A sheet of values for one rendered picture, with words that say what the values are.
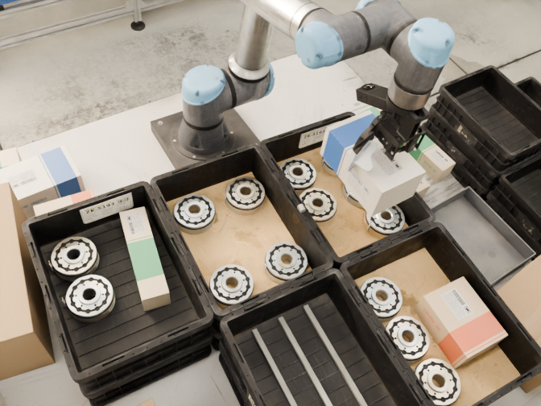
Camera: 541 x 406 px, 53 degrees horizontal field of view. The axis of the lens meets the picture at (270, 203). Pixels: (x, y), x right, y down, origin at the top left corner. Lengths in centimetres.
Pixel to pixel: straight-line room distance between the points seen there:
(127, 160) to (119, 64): 141
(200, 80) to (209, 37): 170
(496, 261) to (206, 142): 90
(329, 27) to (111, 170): 93
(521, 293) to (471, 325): 20
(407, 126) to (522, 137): 136
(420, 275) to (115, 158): 94
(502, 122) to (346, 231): 114
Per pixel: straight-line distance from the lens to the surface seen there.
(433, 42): 95
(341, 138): 119
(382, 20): 100
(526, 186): 238
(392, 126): 109
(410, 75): 99
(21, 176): 160
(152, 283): 125
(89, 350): 127
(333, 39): 93
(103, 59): 309
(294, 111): 184
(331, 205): 142
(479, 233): 172
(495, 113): 242
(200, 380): 136
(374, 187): 114
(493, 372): 138
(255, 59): 149
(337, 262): 126
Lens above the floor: 201
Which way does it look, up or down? 55 degrees down
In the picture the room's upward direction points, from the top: 10 degrees clockwise
